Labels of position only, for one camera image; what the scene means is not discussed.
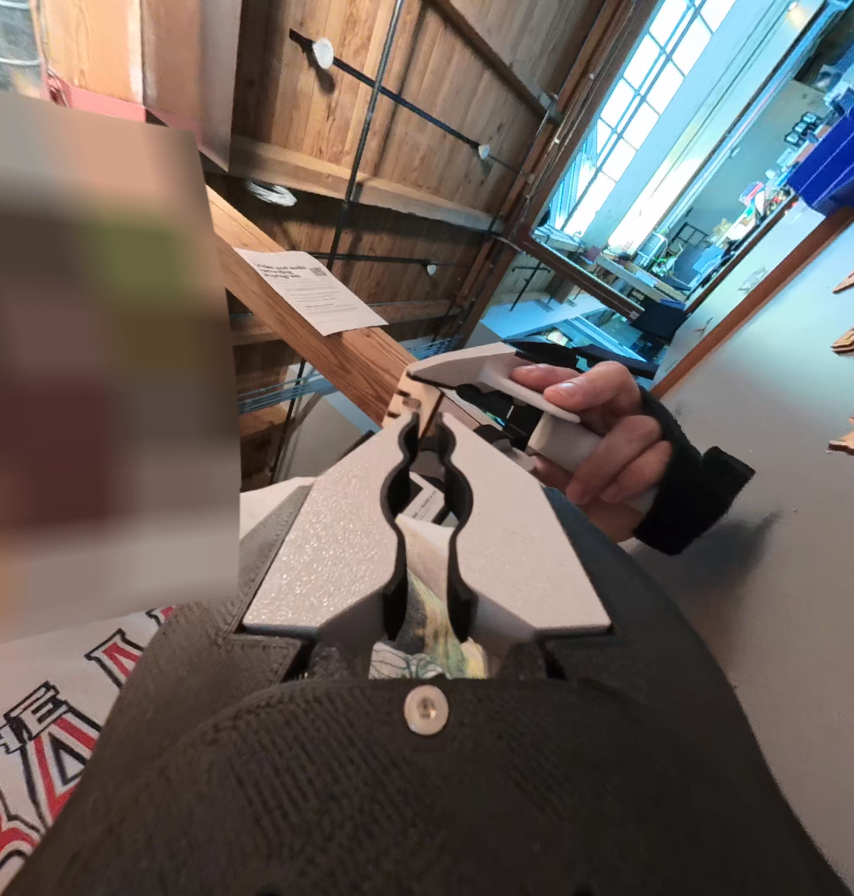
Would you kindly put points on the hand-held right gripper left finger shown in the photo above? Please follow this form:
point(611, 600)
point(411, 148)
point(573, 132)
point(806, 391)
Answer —
point(329, 553)

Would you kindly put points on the white paper sheet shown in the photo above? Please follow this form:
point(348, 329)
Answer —
point(311, 290)

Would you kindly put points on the small wooden puzzle piece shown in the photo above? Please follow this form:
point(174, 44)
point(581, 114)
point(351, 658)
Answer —
point(423, 409)

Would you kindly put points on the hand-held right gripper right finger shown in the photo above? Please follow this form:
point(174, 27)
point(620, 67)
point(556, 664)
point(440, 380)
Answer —
point(525, 560)

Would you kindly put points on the grey desk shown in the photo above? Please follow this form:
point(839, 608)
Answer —
point(784, 630)

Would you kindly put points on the black ceiling light track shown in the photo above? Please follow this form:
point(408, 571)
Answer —
point(399, 99)

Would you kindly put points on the wooden beam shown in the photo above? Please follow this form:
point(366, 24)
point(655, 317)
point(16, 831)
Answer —
point(343, 357)

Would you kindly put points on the large window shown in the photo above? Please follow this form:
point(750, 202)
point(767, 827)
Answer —
point(644, 84)

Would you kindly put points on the blue storage bins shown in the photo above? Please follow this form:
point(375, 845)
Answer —
point(836, 161)

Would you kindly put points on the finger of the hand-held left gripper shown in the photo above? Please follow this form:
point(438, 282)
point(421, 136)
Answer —
point(469, 360)

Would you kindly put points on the person's left hand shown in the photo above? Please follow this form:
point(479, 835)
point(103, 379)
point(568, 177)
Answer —
point(623, 434)

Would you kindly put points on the cluttered wooden workbench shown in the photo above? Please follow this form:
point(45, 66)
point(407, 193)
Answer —
point(630, 274)

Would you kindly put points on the white printed shirt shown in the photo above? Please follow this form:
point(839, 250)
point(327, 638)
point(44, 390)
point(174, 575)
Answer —
point(41, 735)

